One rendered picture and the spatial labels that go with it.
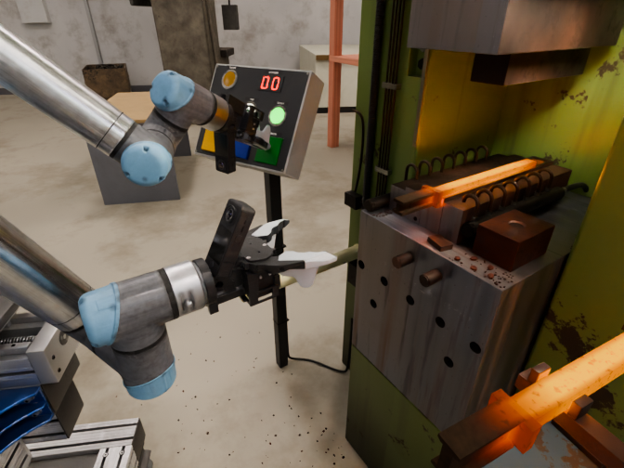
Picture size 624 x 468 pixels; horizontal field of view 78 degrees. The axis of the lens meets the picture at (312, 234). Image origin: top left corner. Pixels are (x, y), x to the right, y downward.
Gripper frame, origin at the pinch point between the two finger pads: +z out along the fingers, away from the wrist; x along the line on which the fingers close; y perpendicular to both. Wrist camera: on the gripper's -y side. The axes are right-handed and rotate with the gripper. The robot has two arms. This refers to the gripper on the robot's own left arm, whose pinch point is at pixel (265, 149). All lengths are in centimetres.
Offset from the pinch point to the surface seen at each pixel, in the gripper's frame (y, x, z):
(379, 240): -15.5, -36.3, 3.4
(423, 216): -7.6, -45.0, 1.8
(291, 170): -3.7, -6.9, 4.2
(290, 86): 17.7, -1.5, 1.6
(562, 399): -24, -72, -38
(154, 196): -35, 196, 133
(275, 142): 2.3, -1.7, 1.2
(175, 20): 166, 358, 236
